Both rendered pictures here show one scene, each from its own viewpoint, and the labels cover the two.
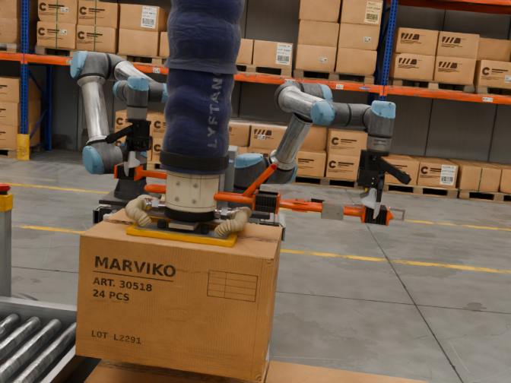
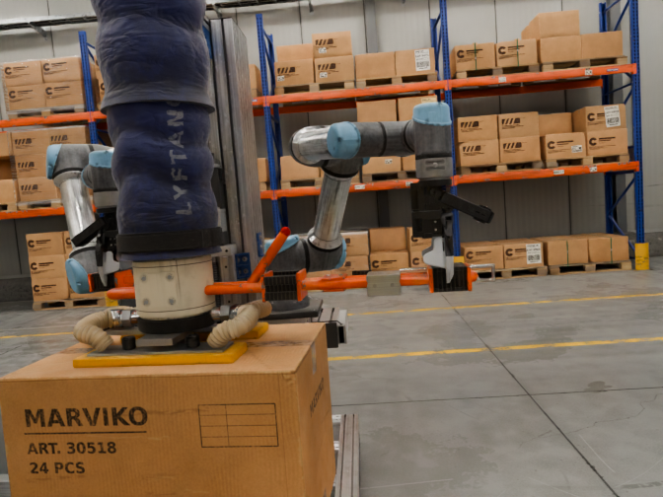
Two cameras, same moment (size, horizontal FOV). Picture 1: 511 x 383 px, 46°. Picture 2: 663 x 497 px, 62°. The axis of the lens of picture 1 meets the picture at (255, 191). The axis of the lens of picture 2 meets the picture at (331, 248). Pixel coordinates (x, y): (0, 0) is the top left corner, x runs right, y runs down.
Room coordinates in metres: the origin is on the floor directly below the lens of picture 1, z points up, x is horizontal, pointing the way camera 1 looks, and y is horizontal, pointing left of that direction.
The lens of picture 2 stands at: (0.73, -0.19, 1.38)
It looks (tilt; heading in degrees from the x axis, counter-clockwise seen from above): 5 degrees down; 2
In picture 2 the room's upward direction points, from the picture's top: 4 degrees counter-clockwise
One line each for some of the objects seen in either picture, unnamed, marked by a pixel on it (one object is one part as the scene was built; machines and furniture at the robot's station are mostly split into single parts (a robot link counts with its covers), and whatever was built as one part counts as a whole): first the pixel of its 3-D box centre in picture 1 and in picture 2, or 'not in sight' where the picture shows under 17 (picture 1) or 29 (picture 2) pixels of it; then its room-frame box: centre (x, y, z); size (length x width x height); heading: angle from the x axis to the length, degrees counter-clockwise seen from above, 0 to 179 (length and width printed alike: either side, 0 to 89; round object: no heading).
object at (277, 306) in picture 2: (245, 195); (285, 291); (2.52, 0.04, 1.09); 0.15 x 0.15 x 0.10
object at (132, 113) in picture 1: (137, 113); (110, 200); (2.21, 0.46, 1.42); 0.08 x 0.08 x 0.05
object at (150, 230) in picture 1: (182, 229); (161, 347); (1.83, 0.22, 1.10); 0.34 x 0.10 x 0.05; 85
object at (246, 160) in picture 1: (249, 169); (284, 256); (2.52, 0.03, 1.20); 0.13 x 0.12 x 0.14; 112
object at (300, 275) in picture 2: (266, 201); (284, 285); (1.90, -0.04, 1.20); 0.10 x 0.08 x 0.06; 175
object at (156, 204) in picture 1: (190, 211); (178, 319); (1.92, 0.21, 1.14); 0.34 x 0.25 x 0.06; 85
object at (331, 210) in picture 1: (332, 210); (384, 283); (1.88, -0.25, 1.19); 0.07 x 0.07 x 0.04; 85
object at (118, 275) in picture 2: (128, 171); (110, 280); (2.21, 0.48, 1.20); 0.09 x 0.08 x 0.05; 175
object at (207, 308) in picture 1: (185, 286); (189, 432); (1.92, 0.21, 0.88); 0.60 x 0.40 x 0.40; 85
